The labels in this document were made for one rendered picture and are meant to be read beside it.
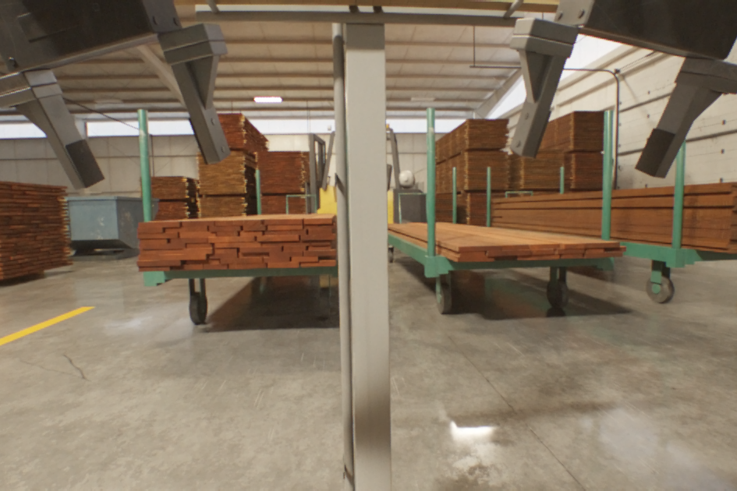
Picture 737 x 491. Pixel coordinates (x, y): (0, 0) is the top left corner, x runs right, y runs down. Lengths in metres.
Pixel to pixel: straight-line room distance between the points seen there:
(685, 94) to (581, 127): 11.13
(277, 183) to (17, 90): 9.28
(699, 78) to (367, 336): 0.51
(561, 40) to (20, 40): 0.41
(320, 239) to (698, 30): 1.71
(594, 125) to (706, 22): 11.45
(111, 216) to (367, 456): 6.61
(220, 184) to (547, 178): 8.22
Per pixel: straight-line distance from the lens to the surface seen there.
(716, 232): 3.00
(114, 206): 7.06
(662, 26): 0.39
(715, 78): 0.44
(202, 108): 0.35
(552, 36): 0.35
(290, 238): 1.94
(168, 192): 10.32
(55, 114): 0.44
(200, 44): 0.34
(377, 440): 0.72
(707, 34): 0.41
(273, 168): 9.65
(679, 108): 0.44
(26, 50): 0.41
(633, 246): 3.41
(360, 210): 0.60
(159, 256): 2.12
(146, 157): 2.45
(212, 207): 9.93
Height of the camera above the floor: 0.70
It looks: 5 degrees down
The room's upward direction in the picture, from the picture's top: 1 degrees counter-clockwise
